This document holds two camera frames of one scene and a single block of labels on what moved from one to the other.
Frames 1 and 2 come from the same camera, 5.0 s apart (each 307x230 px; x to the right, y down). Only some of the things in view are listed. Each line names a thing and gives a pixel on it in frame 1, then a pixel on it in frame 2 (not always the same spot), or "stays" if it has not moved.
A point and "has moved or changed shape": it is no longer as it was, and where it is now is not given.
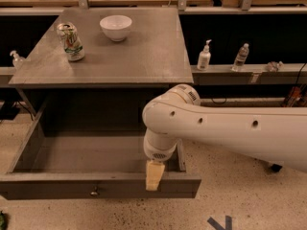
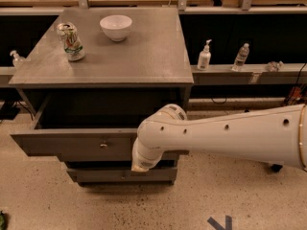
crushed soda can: (73, 46) stays
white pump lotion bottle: (204, 57) stays
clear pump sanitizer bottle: (17, 59) stays
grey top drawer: (89, 148) has moved or changed shape
